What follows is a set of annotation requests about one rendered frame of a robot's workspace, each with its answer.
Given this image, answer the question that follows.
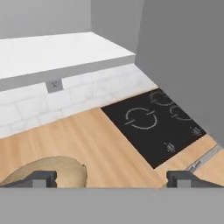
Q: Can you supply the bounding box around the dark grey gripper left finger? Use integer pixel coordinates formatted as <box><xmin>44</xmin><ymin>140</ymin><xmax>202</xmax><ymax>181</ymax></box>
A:
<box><xmin>2</xmin><ymin>171</ymin><xmax>58</xmax><ymax>188</ymax></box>

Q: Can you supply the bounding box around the black hob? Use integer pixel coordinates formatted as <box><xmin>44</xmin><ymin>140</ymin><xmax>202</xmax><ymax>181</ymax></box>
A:
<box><xmin>100</xmin><ymin>87</ymin><xmax>207</xmax><ymax>170</ymax></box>

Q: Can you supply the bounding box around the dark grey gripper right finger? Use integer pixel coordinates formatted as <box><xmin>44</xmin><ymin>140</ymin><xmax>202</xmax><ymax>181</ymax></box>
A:
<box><xmin>166</xmin><ymin>171</ymin><xmax>221</xmax><ymax>188</ymax></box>

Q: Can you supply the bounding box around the grey oven handle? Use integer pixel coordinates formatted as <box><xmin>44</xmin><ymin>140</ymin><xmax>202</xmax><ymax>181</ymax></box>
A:
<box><xmin>186</xmin><ymin>143</ymin><xmax>223</xmax><ymax>172</ymax></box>

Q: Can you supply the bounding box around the white wall cabinet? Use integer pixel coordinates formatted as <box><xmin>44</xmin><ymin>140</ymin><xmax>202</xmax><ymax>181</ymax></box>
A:
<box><xmin>0</xmin><ymin>31</ymin><xmax>137</xmax><ymax>93</ymax></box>

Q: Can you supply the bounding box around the grey range hood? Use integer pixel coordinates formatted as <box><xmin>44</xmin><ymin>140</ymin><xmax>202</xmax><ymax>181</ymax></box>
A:
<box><xmin>135</xmin><ymin>0</ymin><xmax>224</xmax><ymax>149</ymax></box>

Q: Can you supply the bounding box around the grey hob knob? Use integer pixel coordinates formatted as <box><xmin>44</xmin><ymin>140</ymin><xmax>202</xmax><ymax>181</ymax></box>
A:
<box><xmin>164</xmin><ymin>141</ymin><xmax>177</xmax><ymax>153</ymax></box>
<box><xmin>191</xmin><ymin>126</ymin><xmax>203</xmax><ymax>137</ymax></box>

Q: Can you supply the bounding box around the grey wall socket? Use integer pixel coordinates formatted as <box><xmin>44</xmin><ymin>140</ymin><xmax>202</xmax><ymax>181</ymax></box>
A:
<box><xmin>45</xmin><ymin>79</ymin><xmax>64</xmax><ymax>94</ymax></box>

